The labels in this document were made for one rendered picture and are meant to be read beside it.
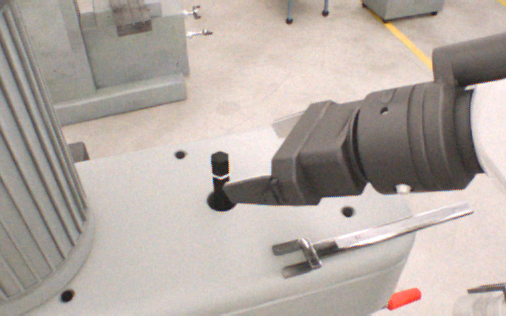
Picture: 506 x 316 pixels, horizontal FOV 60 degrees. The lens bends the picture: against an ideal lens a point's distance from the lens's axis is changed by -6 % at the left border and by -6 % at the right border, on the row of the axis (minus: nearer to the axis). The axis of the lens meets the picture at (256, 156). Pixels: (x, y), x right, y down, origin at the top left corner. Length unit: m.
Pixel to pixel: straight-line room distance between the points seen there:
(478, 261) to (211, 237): 2.64
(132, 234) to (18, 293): 0.14
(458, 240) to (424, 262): 0.31
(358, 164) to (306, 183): 0.05
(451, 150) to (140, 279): 0.33
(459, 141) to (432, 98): 0.04
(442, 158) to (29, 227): 0.34
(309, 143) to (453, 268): 2.61
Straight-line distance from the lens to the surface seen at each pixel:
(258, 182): 0.40
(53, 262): 0.49
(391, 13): 5.24
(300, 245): 0.50
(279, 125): 0.50
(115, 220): 0.55
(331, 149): 0.37
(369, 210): 0.55
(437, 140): 0.34
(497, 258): 3.14
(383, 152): 0.35
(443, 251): 3.03
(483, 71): 0.36
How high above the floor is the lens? 2.30
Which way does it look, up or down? 43 degrees down
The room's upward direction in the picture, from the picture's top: straight up
